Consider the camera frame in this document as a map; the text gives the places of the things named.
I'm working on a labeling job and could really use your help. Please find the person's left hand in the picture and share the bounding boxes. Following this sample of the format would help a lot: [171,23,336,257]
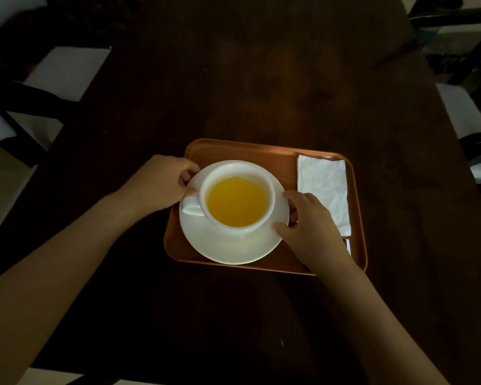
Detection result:
[114,154,201,218]

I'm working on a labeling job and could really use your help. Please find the potted plant in dark pot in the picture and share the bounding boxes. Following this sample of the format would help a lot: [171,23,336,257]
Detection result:
[413,0,464,47]

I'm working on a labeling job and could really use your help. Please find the white cup with yellow juice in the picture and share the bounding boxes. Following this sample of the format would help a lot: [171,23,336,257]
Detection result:
[180,161,276,236]

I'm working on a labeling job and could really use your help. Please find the person's right hand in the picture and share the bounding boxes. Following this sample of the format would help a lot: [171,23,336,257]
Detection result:
[270,189,355,277]

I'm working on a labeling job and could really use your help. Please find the white paper napkin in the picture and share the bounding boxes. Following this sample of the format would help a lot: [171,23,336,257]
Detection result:
[296,155,352,238]

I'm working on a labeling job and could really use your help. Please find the person's right forearm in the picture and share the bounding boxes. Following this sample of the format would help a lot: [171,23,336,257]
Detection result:
[314,262,449,385]

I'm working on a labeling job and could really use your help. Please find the white saucer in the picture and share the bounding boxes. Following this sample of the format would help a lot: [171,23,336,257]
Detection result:
[179,160,291,266]

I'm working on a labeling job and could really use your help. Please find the orange-brown tray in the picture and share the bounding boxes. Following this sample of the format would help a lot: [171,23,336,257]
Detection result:
[163,138,368,276]

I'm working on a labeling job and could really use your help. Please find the person's left forearm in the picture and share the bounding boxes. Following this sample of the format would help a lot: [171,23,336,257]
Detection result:
[0,190,145,385]

